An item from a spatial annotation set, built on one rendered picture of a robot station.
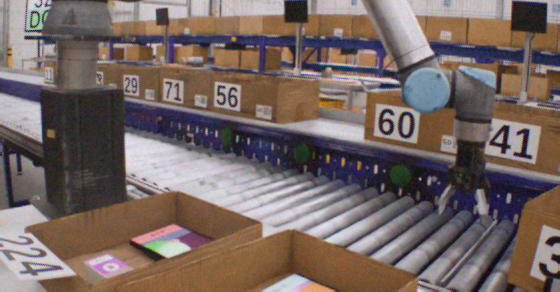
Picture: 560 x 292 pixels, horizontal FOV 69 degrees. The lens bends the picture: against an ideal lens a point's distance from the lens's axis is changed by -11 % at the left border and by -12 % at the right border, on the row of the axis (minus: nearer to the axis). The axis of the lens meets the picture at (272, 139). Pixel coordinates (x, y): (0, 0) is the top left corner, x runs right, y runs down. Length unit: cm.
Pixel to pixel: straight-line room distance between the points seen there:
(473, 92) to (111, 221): 84
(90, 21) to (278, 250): 69
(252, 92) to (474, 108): 106
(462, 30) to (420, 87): 529
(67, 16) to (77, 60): 11
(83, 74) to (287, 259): 67
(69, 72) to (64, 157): 21
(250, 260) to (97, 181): 53
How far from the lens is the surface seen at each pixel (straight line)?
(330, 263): 85
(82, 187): 121
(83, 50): 119
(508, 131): 142
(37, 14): 222
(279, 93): 181
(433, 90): 91
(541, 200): 106
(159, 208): 109
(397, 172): 147
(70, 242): 99
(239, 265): 82
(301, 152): 166
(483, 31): 612
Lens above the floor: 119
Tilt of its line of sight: 11 degrees down
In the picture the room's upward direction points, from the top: 2 degrees clockwise
